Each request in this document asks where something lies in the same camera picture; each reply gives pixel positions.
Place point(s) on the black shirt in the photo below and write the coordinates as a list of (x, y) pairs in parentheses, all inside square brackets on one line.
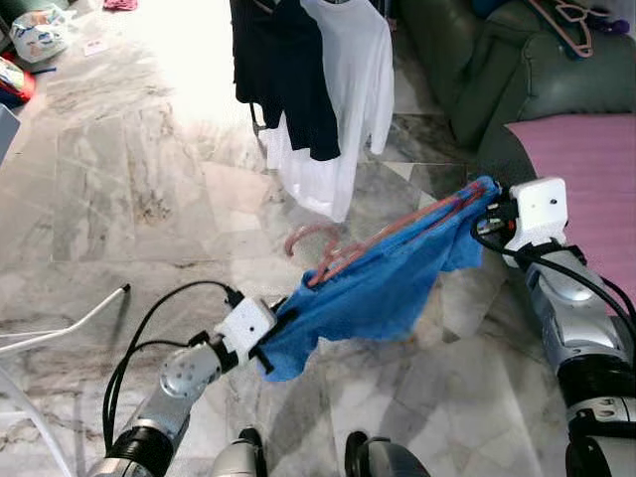
[(288, 70)]

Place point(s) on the white shirt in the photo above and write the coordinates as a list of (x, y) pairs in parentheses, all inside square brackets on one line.
[(358, 79)]

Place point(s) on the pink card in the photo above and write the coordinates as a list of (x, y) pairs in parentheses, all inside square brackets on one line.
[(94, 45)]

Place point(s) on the blue-grey plastic folding table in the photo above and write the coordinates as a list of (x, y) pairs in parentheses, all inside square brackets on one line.
[(6, 129)]

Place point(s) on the bright blue garment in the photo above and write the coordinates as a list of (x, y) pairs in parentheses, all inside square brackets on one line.
[(378, 288)]

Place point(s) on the white pillow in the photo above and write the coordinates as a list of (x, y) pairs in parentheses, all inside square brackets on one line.
[(621, 5)]

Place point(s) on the robot leg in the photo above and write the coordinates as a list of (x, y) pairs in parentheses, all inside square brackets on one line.
[(238, 457), (383, 459)]

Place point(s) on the brown clothes hanger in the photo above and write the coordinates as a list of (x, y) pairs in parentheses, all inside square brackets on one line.
[(571, 25)]

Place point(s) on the crumpled pink cloth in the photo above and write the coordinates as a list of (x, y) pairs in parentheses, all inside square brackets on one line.
[(119, 4)]

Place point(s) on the reddish plastic clothes hanger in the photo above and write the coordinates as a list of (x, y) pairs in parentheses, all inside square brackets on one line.
[(303, 234)]

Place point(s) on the blue pen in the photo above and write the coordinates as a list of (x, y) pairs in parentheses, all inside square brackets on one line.
[(45, 70)]

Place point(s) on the mauve cushion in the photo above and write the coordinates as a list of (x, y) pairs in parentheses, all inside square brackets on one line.
[(586, 179)]

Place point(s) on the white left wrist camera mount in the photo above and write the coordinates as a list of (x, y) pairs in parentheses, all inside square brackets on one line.
[(243, 328)]

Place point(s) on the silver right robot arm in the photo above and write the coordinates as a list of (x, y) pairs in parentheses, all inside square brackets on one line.
[(581, 328)]

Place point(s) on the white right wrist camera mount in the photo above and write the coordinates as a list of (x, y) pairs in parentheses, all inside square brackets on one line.
[(537, 209)]

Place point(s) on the dark green sofa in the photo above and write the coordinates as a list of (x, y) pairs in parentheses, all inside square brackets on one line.
[(497, 70)]

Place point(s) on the robot left leg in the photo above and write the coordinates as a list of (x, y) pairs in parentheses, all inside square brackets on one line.
[(238, 457)]

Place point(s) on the white printed plastic bag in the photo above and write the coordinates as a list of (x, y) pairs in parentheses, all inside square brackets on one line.
[(40, 35)]

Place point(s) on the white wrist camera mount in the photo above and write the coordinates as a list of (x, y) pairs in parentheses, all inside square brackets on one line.
[(537, 209), (243, 328)]

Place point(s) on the white metal table leg frame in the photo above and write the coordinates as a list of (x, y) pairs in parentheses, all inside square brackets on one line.
[(89, 313)]

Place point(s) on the red and blue backpack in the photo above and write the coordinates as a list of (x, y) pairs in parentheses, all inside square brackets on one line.
[(15, 81)]

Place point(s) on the robot right leg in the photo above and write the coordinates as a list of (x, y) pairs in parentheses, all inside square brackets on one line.
[(383, 459)]

